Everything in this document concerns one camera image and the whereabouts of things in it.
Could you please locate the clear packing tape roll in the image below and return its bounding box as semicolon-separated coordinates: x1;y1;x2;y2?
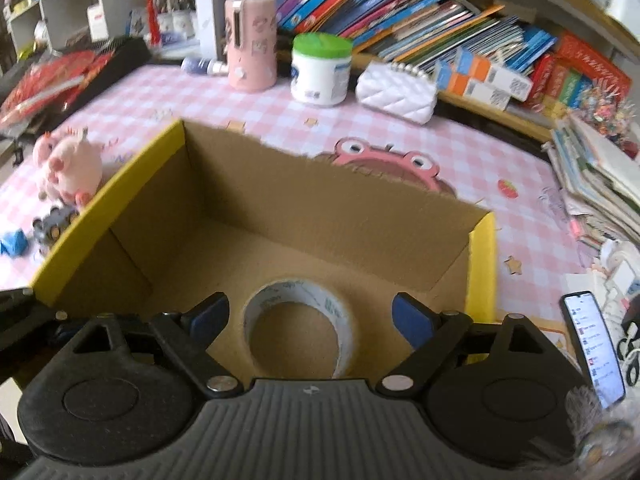
242;277;358;378

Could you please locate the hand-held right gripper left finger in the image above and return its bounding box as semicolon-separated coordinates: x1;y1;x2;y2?
65;292;242;402

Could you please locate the pink checked tablecloth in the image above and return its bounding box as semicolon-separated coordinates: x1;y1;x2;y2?
0;60;601;401

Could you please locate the black toy car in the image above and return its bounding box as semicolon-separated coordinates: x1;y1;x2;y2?
32;204;81;246

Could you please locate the small blue toy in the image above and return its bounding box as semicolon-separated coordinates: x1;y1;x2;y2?
0;229;28;257

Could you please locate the row of colourful books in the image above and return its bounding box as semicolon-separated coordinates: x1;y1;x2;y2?
260;0;558;78

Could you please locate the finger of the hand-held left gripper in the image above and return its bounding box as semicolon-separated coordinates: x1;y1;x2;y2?
0;287;68;361

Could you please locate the pale pink plush pig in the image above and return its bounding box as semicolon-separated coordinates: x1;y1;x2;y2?
32;127;103;206

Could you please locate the wooden bookshelf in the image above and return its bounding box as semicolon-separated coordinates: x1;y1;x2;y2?
280;0;640;143

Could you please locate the red boxed book set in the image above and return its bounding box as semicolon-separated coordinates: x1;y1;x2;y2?
525;30;633;117

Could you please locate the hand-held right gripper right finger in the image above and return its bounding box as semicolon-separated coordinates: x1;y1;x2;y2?
375;292;558;402

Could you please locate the yellow cardboard box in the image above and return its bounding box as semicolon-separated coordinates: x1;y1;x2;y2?
30;119;498;381

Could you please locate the pile of papers and booklets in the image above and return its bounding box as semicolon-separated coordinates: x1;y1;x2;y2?
542;110;640;256

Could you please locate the black smartphone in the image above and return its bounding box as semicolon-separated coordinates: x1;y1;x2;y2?
559;291;627;411

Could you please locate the stack of red packets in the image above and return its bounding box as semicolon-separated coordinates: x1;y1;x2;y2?
0;50;116;128

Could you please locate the orange blue white carton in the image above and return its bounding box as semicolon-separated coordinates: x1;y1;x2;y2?
433;57;512;111
457;47;533;102

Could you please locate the white quilted purse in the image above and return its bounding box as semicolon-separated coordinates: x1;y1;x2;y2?
355;60;438;126

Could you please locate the pink cylindrical container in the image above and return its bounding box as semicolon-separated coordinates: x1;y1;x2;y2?
224;0;278;92

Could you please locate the white tube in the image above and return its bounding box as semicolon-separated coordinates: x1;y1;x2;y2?
181;56;230;76

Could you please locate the black electric keyboard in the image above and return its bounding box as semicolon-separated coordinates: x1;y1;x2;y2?
0;37;151;136

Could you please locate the white jar green lid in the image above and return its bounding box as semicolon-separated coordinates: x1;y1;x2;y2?
290;32;353;107

